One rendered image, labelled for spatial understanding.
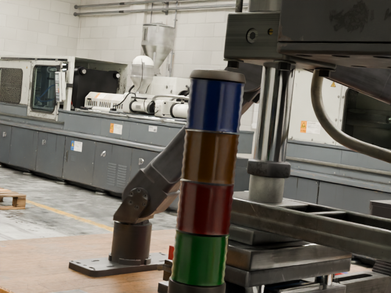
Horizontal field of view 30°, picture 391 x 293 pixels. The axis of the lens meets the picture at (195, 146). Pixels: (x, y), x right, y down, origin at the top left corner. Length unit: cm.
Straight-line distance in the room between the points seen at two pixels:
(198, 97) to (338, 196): 585
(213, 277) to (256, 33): 33
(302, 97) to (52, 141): 429
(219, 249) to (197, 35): 1028
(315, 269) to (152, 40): 854
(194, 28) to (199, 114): 1034
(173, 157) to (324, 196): 531
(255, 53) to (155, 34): 853
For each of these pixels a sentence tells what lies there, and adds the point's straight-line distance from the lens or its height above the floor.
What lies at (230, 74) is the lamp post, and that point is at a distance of 49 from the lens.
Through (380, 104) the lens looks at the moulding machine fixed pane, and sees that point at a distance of 615.
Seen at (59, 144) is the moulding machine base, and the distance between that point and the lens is 977.
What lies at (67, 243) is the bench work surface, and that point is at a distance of 136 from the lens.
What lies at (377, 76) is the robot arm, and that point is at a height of 124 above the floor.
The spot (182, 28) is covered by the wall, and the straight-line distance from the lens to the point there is 1103.
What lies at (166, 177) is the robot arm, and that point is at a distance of 114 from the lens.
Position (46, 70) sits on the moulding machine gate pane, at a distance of 1017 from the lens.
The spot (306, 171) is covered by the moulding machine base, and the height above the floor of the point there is 71.
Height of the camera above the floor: 117
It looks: 3 degrees down
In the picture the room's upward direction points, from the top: 6 degrees clockwise
